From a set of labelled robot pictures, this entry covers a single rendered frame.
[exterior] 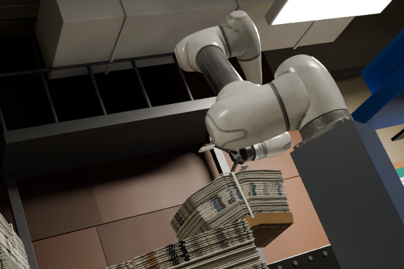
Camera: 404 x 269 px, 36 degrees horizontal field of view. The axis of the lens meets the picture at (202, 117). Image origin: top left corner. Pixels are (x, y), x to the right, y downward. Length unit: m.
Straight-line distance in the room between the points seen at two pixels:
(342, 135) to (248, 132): 0.26
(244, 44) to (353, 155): 0.83
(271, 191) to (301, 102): 0.74
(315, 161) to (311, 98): 0.18
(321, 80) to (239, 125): 0.27
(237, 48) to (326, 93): 0.65
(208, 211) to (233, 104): 0.65
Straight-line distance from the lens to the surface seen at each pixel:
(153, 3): 5.03
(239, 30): 2.37
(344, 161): 1.72
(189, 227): 2.44
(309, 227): 6.20
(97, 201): 5.55
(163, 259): 1.50
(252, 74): 2.49
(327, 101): 1.81
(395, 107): 3.51
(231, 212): 2.36
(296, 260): 2.27
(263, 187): 2.46
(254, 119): 1.78
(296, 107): 1.80
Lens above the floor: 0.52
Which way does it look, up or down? 22 degrees up
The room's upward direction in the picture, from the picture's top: 22 degrees counter-clockwise
